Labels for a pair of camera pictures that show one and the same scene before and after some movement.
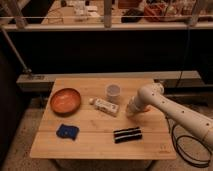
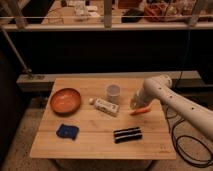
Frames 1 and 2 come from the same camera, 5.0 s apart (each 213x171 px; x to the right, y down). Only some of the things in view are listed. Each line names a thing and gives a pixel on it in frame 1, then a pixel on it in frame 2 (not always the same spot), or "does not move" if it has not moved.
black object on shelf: x=132 y=12 does not move
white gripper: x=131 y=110 to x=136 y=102
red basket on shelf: x=159 y=9 does not move
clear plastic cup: x=113 y=91 does not move
